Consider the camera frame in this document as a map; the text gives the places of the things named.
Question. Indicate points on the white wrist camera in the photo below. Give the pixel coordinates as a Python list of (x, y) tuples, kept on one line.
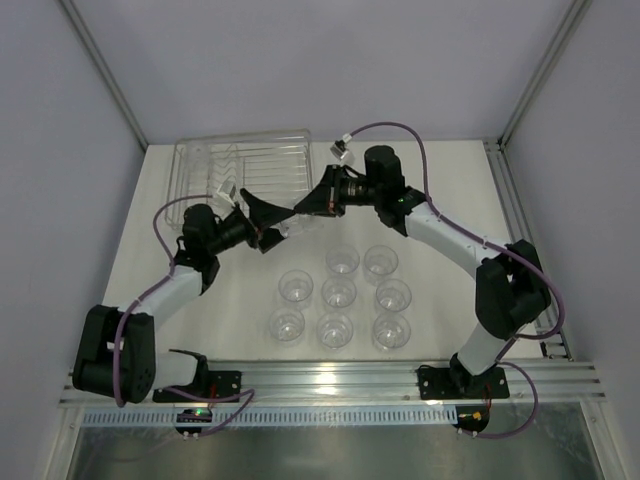
[(344, 156), (226, 192)]

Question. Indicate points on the metal wire dish rack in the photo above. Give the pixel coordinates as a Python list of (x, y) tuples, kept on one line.
[(273, 165)]

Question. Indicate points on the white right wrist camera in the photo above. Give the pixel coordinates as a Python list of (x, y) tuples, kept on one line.
[(344, 156)]

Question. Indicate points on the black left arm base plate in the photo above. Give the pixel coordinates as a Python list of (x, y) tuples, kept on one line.
[(225, 385)]

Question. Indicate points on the aluminium frame post left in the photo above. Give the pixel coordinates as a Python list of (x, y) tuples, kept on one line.
[(84, 35)]

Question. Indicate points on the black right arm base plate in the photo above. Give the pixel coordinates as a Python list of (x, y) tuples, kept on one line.
[(440, 382)]

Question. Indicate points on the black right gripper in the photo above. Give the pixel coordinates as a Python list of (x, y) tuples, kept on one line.
[(335, 191)]

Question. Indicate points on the aluminium frame post right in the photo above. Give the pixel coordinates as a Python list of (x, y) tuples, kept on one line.
[(555, 48)]

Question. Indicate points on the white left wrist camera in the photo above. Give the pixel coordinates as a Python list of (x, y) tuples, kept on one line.
[(226, 192)]

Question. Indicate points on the aluminium mounting rail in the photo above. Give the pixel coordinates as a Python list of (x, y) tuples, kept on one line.
[(390, 382)]

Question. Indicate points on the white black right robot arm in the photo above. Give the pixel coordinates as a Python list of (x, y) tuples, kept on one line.
[(510, 291)]

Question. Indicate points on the clear faceted plastic cup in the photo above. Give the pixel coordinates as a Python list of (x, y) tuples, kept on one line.
[(296, 288), (393, 295), (335, 330), (391, 331), (286, 325), (342, 260), (338, 293), (380, 262), (298, 225)]

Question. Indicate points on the aluminium frame post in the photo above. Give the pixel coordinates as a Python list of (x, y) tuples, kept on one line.
[(84, 35), (555, 48)]

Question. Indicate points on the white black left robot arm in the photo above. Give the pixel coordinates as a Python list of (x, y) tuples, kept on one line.
[(117, 355)]

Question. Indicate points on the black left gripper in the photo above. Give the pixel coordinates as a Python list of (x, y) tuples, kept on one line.
[(251, 229)]

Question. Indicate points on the slotted grey cable duct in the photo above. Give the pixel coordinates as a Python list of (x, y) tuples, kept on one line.
[(272, 416)]

